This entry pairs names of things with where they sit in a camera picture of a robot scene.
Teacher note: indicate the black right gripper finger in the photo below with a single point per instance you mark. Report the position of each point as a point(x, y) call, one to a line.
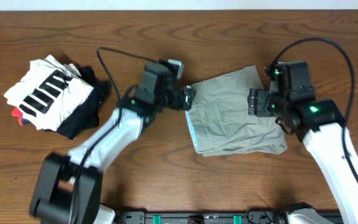
point(257, 100)
point(268, 105)

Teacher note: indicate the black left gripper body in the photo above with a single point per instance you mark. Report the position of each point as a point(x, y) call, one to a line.
point(165, 98)

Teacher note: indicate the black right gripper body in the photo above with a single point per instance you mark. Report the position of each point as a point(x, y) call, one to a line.
point(281, 102)

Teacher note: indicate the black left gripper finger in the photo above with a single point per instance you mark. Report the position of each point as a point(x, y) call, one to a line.
point(189, 93)
point(182, 105)

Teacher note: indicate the khaki green shorts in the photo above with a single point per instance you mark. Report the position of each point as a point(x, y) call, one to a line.
point(219, 123)

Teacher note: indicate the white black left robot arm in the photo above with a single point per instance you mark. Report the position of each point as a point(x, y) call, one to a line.
point(68, 189)

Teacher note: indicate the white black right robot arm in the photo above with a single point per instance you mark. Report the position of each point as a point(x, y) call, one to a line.
point(318, 124)

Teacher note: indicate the black garment under shirt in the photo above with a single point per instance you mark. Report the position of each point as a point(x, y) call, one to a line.
point(85, 116)

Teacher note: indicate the white shirt with black stripes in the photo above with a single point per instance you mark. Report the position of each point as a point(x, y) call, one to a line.
point(49, 93)

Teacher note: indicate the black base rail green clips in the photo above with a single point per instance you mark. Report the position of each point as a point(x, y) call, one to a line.
point(296, 213)

